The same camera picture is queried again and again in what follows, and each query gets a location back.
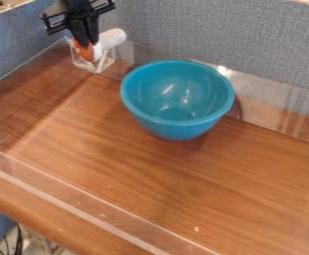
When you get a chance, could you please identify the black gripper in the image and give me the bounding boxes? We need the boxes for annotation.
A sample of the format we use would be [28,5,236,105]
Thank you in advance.
[40,0,116,48]

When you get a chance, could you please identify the brown and white toy mushroom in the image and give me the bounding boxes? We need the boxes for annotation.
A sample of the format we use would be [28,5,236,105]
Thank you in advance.
[72,28,127,63]

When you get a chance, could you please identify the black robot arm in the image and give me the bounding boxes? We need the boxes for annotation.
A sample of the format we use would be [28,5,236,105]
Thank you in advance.
[40,0,116,48]

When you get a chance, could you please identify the blue plastic bowl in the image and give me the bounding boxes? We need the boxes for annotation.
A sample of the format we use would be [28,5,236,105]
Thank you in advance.
[121,60,235,140]

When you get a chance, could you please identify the clear acrylic tray barrier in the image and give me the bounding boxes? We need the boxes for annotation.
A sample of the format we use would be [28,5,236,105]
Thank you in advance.
[0,42,309,255]

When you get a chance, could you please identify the black cables under table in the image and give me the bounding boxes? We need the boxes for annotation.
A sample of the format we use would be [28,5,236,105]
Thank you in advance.
[0,222,25,255]

